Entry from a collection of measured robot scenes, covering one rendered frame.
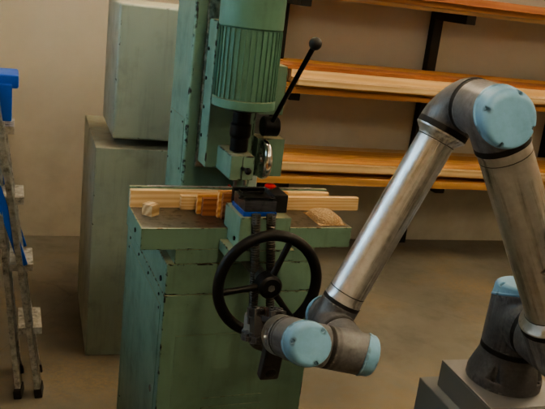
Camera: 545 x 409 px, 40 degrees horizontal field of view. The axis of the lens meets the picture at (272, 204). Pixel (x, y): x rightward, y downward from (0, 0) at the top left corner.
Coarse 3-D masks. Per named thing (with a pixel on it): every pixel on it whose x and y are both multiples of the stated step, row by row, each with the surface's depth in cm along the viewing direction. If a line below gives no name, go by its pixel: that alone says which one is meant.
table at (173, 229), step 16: (128, 208) 207; (160, 208) 207; (176, 208) 209; (128, 224) 206; (144, 224) 192; (160, 224) 194; (176, 224) 195; (192, 224) 197; (208, 224) 199; (224, 224) 200; (304, 224) 208; (144, 240) 191; (160, 240) 192; (176, 240) 194; (192, 240) 195; (208, 240) 197; (224, 240) 197; (320, 240) 209; (336, 240) 210; (240, 256) 191; (288, 256) 196
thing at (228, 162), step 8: (224, 144) 217; (224, 152) 210; (232, 152) 209; (248, 152) 211; (224, 160) 210; (232, 160) 205; (240, 160) 205; (248, 160) 206; (224, 168) 210; (232, 168) 205; (240, 168) 206; (232, 176) 206; (240, 176) 207; (248, 176) 208
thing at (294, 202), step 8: (184, 200) 208; (192, 200) 208; (288, 200) 219; (296, 200) 220; (304, 200) 221; (312, 200) 222; (320, 200) 222; (328, 200) 223; (336, 200) 224; (344, 200) 225; (352, 200) 226; (184, 208) 208; (192, 208) 209; (288, 208) 219; (296, 208) 220; (304, 208) 221; (312, 208) 222; (328, 208) 224; (336, 208) 225; (344, 208) 226; (352, 208) 227
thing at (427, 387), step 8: (424, 384) 202; (432, 384) 201; (424, 392) 201; (432, 392) 197; (440, 392) 197; (416, 400) 205; (424, 400) 201; (432, 400) 197; (440, 400) 194; (448, 400) 194; (416, 408) 205; (424, 408) 201; (432, 408) 197; (440, 408) 193; (448, 408) 190; (456, 408) 190
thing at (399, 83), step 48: (288, 0) 411; (384, 0) 398; (432, 0) 400; (480, 0) 408; (432, 48) 460; (336, 96) 403; (384, 96) 412; (432, 96) 421; (528, 96) 443; (288, 144) 447
